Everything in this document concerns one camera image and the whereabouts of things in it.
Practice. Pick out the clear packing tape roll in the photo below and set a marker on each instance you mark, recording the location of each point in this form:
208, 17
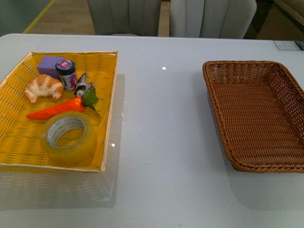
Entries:
68, 138

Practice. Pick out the brown wicker basket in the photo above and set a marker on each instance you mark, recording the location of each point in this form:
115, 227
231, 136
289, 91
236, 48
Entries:
259, 109

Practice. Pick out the yellow woven basket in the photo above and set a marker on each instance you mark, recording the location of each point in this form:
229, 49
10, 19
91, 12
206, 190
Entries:
20, 149

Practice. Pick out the orange toy carrot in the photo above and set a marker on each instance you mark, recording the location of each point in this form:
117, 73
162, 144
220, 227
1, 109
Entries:
77, 104

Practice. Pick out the black white animal figurine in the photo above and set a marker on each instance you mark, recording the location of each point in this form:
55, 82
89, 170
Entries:
82, 86

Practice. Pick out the left grey chair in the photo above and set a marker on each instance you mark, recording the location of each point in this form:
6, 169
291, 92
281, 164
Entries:
125, 17

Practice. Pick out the grey chair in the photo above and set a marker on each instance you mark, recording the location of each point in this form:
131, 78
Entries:
125, 17
211, 18

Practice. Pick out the small dark labelled jar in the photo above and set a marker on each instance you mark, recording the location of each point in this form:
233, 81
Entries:
67, 72

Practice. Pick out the toy croissant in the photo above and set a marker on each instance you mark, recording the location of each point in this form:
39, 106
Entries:
43, 86

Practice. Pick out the purple foam block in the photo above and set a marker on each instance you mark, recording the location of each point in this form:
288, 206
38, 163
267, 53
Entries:
48, 66

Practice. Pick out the right grey chair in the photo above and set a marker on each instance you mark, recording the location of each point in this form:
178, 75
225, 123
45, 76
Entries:
211, 18

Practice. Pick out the dark label sticker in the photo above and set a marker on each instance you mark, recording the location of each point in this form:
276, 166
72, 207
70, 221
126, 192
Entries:
289, 45

